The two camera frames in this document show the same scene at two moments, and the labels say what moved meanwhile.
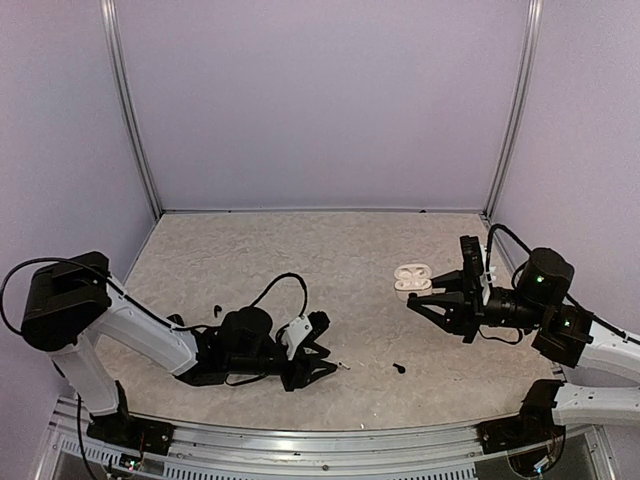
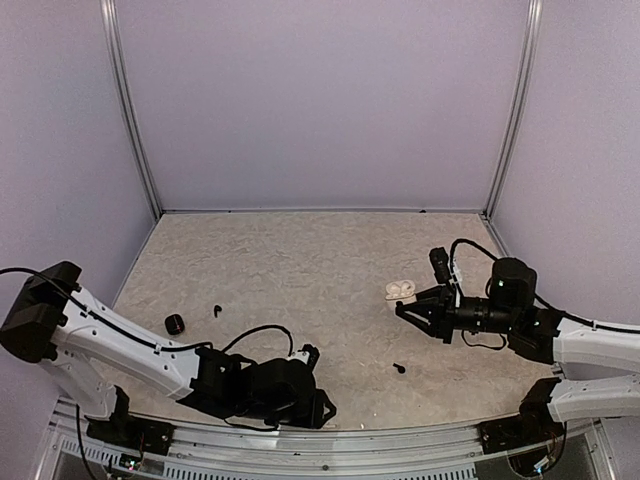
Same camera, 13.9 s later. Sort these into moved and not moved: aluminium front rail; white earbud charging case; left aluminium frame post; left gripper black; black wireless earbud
Moved: white earbud charging case; left gripper black
Not moved: black wireless earbud; aluminium front rail; left aluminium frame post
